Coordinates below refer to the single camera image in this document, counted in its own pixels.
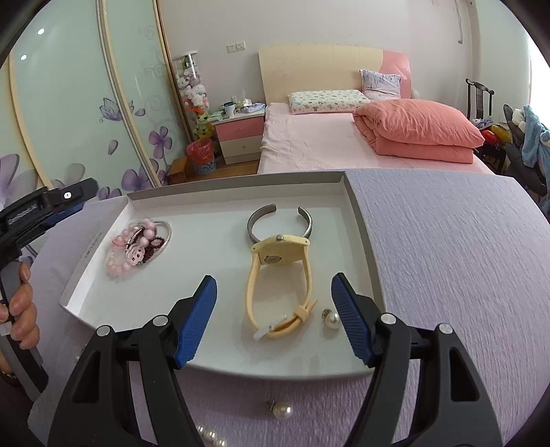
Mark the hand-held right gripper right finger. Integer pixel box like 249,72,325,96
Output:
330,272,503,447

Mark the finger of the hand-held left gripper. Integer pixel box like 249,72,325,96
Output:
41,177,99,228

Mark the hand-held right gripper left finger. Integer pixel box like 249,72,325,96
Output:
47,275,218,447

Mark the grey shallow cardboard tray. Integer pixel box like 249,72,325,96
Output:
59,171,385,381

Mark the dark red bead bracelet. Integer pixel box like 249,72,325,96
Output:
140,236,168,264

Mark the pink bead bracelet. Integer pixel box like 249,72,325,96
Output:
107,218,157,278

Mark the thin silver bangle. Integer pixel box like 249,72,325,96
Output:
124,219,173,267

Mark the yellow wristwatch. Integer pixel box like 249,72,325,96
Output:
245,234,319,342

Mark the wide silver cuff bracelet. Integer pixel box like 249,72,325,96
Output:
246,204,313,246

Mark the person's left forearm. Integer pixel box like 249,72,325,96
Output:
0,350,20,388

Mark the person's left hand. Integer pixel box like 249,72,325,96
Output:
0,260,40,351

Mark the floral sliding wardrobe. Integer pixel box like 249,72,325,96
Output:
0,0,194,259

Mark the purple tablecloth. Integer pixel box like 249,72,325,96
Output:
26,167,550,447

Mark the pink mesh waste bin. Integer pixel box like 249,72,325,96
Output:
186,138,216,176

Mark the yellow green plush toy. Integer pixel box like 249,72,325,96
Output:
194,111,213,138

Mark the clear tube of plush toys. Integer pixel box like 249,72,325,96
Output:
172,51,212,115

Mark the bed with pink sheet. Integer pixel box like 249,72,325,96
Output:
257,101,495,176

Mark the pink and cream nightstand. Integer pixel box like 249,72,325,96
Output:
209,112,266,166

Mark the folded salmon duvet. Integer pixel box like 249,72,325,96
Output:
353,99,485,165

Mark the patterned white pillow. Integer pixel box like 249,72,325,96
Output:
288,89,371,116

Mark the dark office chair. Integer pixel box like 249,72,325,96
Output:
503,103,550,198

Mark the colourful plush toy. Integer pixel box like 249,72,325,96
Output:
479,120,514,147

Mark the small purple pillow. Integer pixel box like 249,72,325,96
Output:
359,69,402,100

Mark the cream and pink headboard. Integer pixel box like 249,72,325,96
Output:
258,43,412,108

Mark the light blue garment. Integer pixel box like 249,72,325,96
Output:
513,105,550,173

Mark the dark wooden chair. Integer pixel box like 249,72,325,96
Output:
465,78,508,173

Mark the white pearl bracelet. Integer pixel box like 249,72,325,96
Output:
195,425,228,447

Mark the air conditioner hose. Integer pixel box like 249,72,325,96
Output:
454,0,467,44

